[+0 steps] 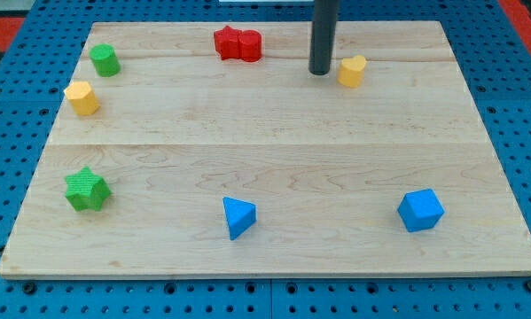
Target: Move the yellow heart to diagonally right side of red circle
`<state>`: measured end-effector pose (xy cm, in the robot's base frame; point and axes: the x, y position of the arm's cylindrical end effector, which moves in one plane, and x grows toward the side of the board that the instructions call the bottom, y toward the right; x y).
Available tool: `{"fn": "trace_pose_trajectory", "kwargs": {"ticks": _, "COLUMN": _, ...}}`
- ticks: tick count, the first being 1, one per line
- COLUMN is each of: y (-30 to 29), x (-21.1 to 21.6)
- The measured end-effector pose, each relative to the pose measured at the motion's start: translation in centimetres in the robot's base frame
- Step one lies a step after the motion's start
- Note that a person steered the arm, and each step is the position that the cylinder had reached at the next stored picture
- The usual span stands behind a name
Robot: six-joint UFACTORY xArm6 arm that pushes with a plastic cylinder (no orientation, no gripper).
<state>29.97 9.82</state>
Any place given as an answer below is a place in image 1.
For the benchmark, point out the yellow heart block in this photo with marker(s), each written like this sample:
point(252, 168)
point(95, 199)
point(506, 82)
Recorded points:
point(351, 70)

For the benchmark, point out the blue triangle block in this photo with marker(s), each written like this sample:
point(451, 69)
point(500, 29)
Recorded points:
point(240, 216)

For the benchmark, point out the light wooden board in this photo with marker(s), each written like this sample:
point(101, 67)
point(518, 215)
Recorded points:
point(179, 129)

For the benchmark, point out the red cylinder block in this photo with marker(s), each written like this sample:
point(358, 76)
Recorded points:
point(250, 45)

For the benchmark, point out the red star block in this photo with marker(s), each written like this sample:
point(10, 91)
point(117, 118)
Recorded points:
point(226, 42)

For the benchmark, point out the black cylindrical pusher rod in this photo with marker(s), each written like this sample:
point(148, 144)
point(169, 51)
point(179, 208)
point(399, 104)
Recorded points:
point(323, 26)

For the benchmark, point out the blue cube block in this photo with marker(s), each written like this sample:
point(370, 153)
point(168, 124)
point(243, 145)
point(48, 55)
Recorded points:
point(420, 210)

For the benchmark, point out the green star block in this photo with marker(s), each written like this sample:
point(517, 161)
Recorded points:
point(86, 190)

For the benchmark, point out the green cylinder block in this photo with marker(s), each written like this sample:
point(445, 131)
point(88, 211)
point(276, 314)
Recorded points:
point(104, 60)

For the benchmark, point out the yellow hexagon block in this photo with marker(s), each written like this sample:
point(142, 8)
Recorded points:
point(82, 98)

